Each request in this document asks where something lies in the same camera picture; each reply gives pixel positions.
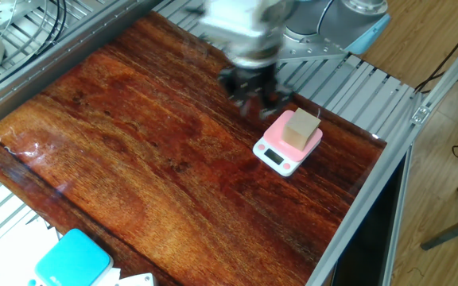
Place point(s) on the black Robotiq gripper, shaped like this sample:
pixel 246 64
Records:
pixel 251 81

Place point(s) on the plain wooden cube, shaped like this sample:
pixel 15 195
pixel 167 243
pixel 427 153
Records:
pixel 300 129

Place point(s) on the silver grey UR5 robot arm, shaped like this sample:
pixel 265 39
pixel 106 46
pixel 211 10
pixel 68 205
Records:
pixel 324 24

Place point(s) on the pink white kitchen scale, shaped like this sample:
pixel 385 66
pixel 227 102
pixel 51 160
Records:
pixel 276 157

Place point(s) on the blue white kitchen scale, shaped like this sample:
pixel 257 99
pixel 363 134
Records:
pixel 72 260

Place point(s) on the silver wrist coupling flange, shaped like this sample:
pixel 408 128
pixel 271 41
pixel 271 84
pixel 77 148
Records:
pixel 255 57

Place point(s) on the black side panel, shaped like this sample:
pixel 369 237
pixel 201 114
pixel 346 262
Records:
pixel 368 246

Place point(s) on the dark wooden chair legs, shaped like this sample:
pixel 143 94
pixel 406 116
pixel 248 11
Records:
pixel 451 230

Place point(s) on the white paper sheets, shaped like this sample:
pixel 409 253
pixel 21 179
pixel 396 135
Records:
pixel 10 258

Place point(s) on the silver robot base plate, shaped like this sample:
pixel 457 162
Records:
pixel 316 49

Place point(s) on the white printed wrist mount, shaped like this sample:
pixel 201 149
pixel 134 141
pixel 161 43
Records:
pixel 237 24

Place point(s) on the aluminium table edge rail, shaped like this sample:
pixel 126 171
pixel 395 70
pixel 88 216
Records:
pixel 352 222

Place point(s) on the aluminium extrusion post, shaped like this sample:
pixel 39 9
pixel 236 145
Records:
pixel 451 79

